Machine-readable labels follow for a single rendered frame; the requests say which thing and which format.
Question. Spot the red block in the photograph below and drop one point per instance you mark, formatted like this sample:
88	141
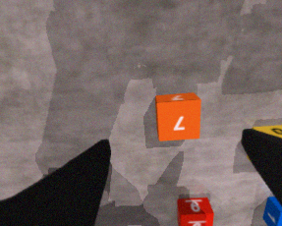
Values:
194	212

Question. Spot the orange block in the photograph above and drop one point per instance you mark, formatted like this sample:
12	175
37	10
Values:
177	116

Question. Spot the yellow block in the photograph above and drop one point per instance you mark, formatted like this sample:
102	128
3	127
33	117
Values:
271	130

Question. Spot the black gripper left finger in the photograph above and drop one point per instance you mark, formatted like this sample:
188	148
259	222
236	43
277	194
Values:
68	197

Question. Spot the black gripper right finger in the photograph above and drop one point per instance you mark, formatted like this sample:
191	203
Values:
265	153

